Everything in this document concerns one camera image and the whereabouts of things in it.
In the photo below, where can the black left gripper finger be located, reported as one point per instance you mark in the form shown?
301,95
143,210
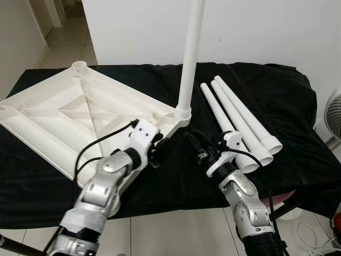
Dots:
156,161
160,138

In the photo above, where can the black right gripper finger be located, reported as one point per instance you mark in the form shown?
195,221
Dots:
194,145

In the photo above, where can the white plastic table leg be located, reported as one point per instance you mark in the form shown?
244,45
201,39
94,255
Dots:
246,130
217,109
191,53
248,114

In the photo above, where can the white plastic children table top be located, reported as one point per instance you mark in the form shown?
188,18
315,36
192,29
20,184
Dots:
53,112

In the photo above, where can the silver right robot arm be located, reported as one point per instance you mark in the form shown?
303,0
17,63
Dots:
245,202

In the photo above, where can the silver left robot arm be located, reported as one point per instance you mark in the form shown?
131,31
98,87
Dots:
96,192

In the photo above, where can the pink fabric item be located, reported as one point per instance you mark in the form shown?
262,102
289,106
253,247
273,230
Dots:
285,198

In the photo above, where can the grey metal table leg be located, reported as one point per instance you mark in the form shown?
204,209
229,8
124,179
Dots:
289,207

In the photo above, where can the white round standing fan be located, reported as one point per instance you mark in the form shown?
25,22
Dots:
333,114

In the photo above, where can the black metal rod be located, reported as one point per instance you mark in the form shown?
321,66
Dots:
18,245

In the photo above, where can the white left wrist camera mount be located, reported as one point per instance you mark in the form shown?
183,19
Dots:
143,136

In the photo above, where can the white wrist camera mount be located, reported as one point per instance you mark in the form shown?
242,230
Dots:
143,136
232,140

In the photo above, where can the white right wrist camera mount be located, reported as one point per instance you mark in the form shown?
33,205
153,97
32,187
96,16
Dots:
232,140

